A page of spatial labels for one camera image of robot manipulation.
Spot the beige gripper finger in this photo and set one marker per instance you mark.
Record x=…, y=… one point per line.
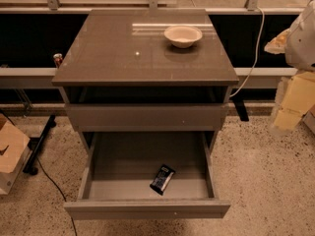
x=278, y=43
x=294, y=98

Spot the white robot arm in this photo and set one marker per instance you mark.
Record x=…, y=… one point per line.
x=300, y=44

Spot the grey drawer cabinet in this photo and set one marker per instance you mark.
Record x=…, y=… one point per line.
x=123, y=57

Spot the open grey middle drawer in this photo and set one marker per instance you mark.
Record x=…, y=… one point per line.
x=121, y=167

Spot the closed grey top drawer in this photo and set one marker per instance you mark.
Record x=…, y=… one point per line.
x=146, y=117

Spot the box at right edge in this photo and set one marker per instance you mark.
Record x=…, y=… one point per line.
x=309, y=119

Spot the black stand leg right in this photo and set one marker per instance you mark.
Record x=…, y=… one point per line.
x=241, y=109

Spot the black stand leg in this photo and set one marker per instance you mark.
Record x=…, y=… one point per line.
x=35, y=145
x=241, y=109

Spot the white paper bowl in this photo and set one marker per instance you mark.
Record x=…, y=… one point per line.
x=183, y=36

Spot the red soda can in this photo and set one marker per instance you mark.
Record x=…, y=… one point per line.
x=58, y=59

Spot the black stand leg left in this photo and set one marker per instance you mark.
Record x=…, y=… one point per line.
x=35, y=145

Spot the cardboard box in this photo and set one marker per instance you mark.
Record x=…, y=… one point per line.
x=13, y=153

